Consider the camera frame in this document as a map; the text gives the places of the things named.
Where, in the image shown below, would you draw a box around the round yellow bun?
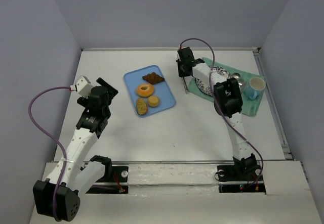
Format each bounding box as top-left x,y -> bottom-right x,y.
147,96 -> 160,108

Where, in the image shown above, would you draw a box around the metal spoon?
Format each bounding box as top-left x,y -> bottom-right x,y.
232,73 -> 241,80

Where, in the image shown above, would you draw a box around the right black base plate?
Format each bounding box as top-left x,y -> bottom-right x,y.
214,165 -> 266,194

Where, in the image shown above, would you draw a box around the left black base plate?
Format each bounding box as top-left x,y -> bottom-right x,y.
87,166 -> 129,194

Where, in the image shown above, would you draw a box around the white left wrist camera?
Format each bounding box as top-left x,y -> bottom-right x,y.
74,76 -> 94,98

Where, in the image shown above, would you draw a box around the green cloth mat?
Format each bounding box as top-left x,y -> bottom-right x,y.
188,57 -> 266,116

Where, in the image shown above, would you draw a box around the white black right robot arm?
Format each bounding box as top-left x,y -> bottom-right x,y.
177,47 -> 264,185

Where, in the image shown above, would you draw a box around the dark brown croissant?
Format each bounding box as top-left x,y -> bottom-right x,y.
142,72 -> 165,85

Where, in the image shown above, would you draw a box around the oval seeded bread roll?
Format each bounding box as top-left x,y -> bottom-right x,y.
136,98 -> 148,115

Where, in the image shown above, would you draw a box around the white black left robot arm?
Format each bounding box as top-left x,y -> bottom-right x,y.
33,76 -> 118,221

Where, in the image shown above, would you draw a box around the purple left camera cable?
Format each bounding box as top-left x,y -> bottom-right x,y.
28,86 -> 75,222

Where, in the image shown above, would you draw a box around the purple camera cable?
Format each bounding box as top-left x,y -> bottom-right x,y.
178,37 -> 264,187
28,86 -> 75,222

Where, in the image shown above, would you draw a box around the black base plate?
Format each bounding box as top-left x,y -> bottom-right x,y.
87,166 -> 129,194
214,165 -> 266,194

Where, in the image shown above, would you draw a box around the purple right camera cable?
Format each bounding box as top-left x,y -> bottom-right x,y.
178,37 -> 264,187

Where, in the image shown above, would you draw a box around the orange glazed donut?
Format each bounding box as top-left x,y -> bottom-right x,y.
136,83 -> 154,98

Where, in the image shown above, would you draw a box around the blue floral plate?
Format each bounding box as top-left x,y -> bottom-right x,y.
195,66 -> 231,96

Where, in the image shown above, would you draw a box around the metal kitchen tongs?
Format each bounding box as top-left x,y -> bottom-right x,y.
182,77 -> 189,94

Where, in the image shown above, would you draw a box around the aluminium front rail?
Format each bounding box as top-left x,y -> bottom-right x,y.
83,159 -> 236,165

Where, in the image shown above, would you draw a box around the light blue mug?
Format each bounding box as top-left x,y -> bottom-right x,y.
244,77 -> 266,100

